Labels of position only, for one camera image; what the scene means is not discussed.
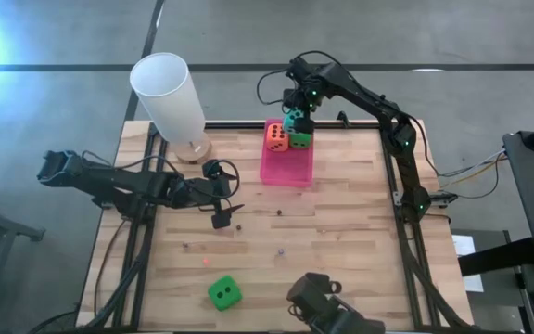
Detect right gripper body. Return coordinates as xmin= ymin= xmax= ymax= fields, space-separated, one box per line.
xmin=282 ymin=58 xmax=324 ymax=135

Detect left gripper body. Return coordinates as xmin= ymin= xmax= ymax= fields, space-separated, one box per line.
xmin=172 ymin=159 xmax=234 ymax=231

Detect large teal foam die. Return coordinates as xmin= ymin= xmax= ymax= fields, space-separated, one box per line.
xmin=282 ymin=108 xmax=306 ymax=135

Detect large green foam die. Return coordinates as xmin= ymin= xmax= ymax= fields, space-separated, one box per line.
xmin=207 ymin=276 xmax=244 ymax=312
xmin=288 ymin=132 xmax=313 ymax=150

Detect large orange foam die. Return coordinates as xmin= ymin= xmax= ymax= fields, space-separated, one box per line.
xmin=265 ymin=122 xmax=290 ymax=153

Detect pink translucent plastic bin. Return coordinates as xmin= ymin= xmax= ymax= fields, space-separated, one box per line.
xmin=259 ymin=118 xmax=315 ymax=187

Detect white shade table lamp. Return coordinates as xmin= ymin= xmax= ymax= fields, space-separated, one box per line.
xmin=129 ymin=51 xmax=213 ymax=164

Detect black mechanical device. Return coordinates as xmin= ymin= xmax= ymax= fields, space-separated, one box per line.
xmin=286 ymin=272 xmax=388 ymax=334

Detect black stand legs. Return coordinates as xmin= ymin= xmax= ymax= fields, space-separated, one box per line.
xmin=0 ymin=197 xmax=45 ymax=321

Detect white paper sheet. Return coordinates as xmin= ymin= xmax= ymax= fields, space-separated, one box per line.
xmin=451 ymin=234 xmax=485 ymax=293

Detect dark grey side table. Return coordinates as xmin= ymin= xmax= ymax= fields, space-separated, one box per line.
xmin=451 ymin=228 xmax=534 ymax=334

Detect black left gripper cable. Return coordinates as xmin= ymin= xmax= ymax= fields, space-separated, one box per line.
xmin=213 ymin=159 xmax=242 ymax=201

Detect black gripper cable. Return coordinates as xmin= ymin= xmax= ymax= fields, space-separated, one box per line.
xmin=256 ymin=49 xmax=342 ymax=107
xmin=213 ymin=159 xmax=242 ymax=201

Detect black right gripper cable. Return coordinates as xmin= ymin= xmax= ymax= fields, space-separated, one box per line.
xmin=256 ymin=49 xmax=342 ymax=107

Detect black aluminium table frame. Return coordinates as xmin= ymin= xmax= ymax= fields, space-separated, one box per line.
xmin=111 ymin=121 xmax=442 ymax=331

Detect black cable bundle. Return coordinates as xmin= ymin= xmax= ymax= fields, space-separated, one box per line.
xmin=83 ymin=222 xmax=157 ymax=331
xmin=396 ymin=217 xmax=470 ymax=331

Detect thin dark cable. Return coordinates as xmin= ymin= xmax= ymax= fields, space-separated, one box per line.
xmin=92 ymin=217 xmax=129 ymax=317

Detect black strap bar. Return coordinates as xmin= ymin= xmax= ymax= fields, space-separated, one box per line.
xmin=457 ymin=230 xmax=534 ymax=278

